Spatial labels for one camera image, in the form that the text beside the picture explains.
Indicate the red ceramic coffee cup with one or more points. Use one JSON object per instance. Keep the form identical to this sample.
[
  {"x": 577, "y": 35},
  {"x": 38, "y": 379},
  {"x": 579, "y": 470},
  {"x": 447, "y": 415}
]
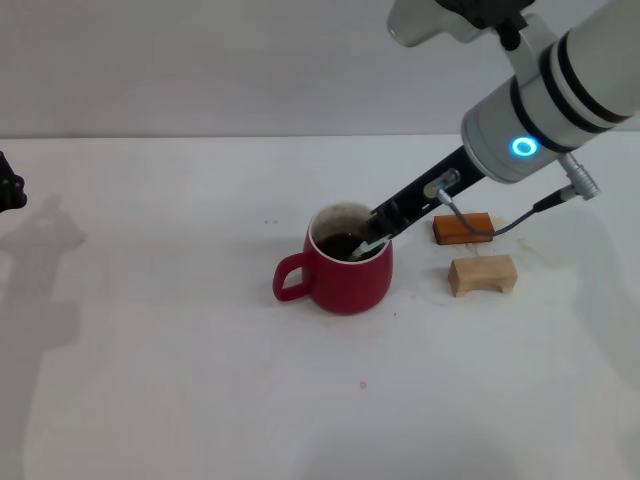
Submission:
[{"x": 345, "y": 290}]

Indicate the dark orange wooden block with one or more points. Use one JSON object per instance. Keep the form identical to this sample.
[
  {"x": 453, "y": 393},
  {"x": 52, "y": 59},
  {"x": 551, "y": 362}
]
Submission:
[{"x": 457, "y": 229}]

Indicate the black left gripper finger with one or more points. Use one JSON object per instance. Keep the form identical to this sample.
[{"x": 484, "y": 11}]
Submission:
[{"x": 11, "y": 187}]

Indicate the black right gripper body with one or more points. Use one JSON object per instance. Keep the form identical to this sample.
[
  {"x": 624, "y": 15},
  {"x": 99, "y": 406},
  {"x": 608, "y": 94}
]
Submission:
[{"x": 430, "y": 187}]

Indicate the light wooden spoon rest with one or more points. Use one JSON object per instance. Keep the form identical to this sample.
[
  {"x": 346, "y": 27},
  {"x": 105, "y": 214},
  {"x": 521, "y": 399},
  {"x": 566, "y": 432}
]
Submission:
[{"x": 480, "y": 272}]

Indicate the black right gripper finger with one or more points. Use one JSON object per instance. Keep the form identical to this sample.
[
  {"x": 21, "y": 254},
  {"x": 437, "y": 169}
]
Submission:
[
  {"x": 377, "y": 217},
  {"x": 382, "y": 237}
]

